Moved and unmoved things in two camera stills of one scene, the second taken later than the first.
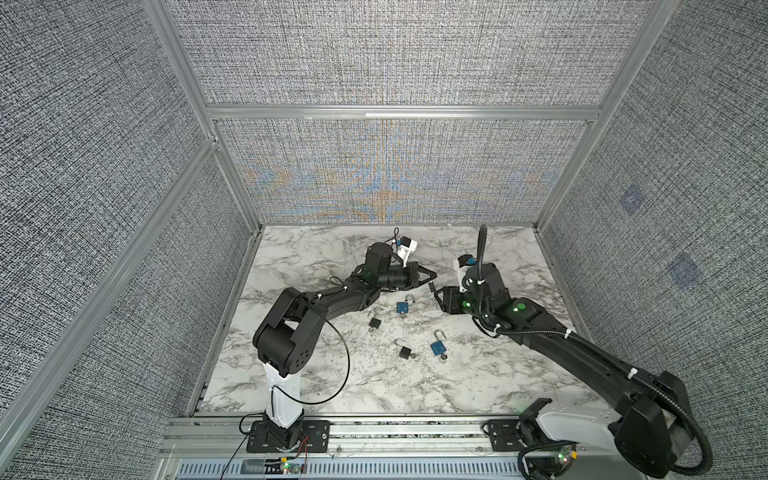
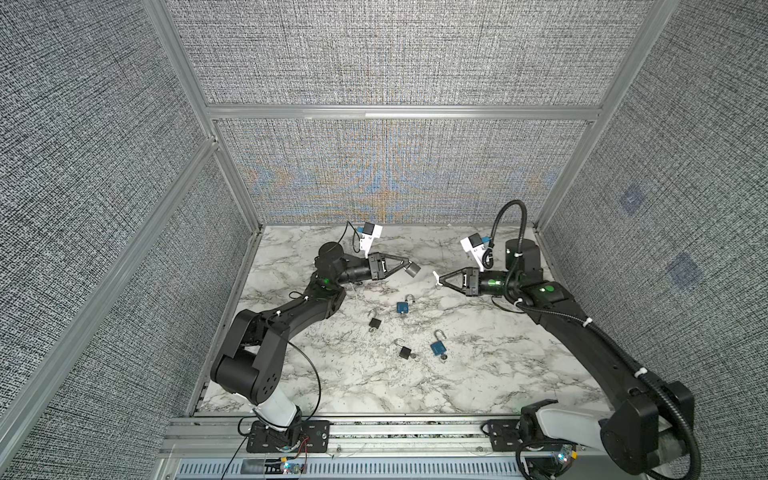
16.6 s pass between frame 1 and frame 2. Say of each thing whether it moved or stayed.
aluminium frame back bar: stayed
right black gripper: moved
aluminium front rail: stayed
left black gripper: moved
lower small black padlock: stayed
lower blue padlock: stayed
